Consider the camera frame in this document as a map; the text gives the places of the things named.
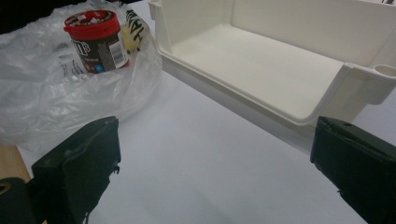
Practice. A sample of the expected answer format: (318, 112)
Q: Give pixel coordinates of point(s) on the white plastic bin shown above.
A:
(255, 65)

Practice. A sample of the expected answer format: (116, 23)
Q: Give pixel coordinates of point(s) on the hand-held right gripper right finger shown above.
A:
(358, 161)

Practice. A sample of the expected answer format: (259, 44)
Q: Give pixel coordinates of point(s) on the yellow banana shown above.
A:
(129, 39)

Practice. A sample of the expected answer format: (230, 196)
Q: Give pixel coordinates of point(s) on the red can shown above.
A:
(99, 40)

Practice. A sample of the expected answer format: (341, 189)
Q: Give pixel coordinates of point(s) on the clear plastic bag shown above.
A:
(46, 99)

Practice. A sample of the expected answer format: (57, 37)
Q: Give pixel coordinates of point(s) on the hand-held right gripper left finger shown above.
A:
(77, 168)

